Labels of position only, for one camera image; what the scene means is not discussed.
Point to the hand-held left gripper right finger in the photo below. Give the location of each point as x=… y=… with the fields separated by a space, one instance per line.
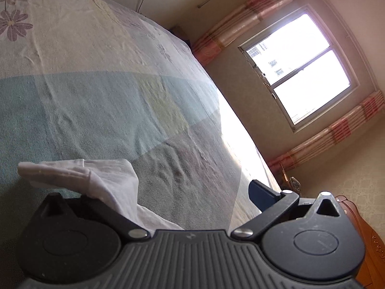
x=261 y=195

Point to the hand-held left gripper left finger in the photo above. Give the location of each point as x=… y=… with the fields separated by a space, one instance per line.
x=105 y=216

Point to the white printed t-shirt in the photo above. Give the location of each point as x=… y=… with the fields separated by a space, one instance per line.
x=114 y=183

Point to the wooden nightstand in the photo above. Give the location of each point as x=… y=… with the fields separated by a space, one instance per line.
x=370 y=216

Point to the window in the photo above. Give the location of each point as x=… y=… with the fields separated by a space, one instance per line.
x=300 y=66

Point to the patterned pastel bed sheet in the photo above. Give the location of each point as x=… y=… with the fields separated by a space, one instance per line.
x=90 y=81

